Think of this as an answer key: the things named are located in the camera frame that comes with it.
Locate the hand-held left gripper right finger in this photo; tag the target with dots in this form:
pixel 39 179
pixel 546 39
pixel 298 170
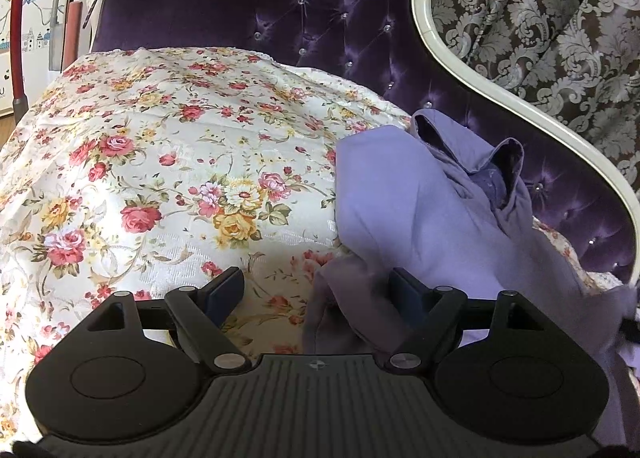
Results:
pixel 406 295

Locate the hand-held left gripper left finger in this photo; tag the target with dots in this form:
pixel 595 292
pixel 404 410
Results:
pixel 223 294

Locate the lavender small garment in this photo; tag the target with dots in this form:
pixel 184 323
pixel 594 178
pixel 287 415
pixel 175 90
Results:
pixel 415 218

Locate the floral bedspread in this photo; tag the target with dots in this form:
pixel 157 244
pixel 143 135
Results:
pixel 165 163

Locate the purple tufted headboard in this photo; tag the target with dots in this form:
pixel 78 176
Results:
pixel 350 18

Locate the brown damask curtain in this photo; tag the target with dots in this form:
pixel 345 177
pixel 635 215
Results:
pixel 550 23

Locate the pink rolled tube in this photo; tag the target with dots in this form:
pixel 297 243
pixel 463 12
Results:
pixel 75 16

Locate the red curved pole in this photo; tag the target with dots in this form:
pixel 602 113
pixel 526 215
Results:
pixel 17 23

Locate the cartoon wall poster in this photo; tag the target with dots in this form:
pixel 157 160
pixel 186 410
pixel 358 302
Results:
pixel 30 3

